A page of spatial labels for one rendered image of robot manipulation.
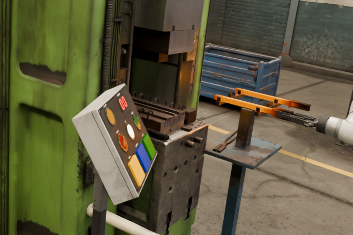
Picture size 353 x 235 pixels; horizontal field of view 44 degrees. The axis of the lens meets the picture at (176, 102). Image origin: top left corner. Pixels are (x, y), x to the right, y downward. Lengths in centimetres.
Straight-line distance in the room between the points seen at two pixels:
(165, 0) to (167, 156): 63
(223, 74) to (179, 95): 357
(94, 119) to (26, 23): 78
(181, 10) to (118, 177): 81
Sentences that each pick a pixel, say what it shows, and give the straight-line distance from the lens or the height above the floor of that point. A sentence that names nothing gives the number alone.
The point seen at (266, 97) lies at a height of 102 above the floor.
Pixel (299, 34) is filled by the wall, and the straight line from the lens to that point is 973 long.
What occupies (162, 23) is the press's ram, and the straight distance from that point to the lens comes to 171.
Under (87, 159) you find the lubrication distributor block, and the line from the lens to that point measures 173.
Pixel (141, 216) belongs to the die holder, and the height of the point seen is 52.
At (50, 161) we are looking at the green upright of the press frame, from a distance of 194.
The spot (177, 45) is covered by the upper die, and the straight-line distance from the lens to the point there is 181.
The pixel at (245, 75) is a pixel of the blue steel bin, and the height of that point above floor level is 50.
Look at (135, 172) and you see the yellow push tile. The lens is 128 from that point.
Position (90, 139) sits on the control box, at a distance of 123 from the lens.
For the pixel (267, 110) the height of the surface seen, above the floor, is 102.
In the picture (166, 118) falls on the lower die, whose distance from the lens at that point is 187.
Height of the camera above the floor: 156
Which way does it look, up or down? 16 degrees down
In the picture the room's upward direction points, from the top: 7 degrees clockwise
